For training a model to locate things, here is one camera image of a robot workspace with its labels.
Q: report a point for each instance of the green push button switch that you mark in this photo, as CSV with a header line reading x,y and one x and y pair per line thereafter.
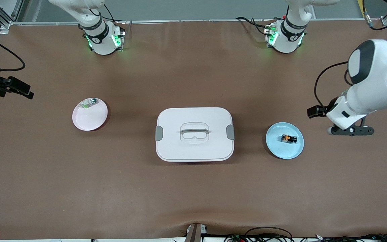
x,y
89,103

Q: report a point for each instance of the white lidded storage box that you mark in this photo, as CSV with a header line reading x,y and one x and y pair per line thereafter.
x,y
193,148

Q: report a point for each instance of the pink round plate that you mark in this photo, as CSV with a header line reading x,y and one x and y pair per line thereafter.
x,y
89,119

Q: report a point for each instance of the blue round plate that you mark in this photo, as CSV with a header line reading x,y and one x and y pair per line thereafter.
x,y
281,149

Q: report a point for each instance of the brown table mat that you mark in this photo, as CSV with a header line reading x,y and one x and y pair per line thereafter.
x,y
193,195

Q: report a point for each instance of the aluminium camera post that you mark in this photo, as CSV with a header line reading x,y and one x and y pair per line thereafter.
x,y
195,233

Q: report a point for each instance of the black orange switch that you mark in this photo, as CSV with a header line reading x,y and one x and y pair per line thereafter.
x,y
288,138

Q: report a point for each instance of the small circuit board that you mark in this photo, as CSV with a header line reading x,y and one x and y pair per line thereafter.
x,y
238,238

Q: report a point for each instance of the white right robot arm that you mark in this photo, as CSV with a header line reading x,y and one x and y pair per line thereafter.
x,y
101,43

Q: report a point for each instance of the grey box latch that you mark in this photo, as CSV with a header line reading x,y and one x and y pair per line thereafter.
x,y
230,132
159,133

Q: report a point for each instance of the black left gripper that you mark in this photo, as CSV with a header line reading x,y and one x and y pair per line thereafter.
x,y
318,111

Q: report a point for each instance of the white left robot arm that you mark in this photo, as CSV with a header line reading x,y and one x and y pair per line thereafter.
x,y
375,87

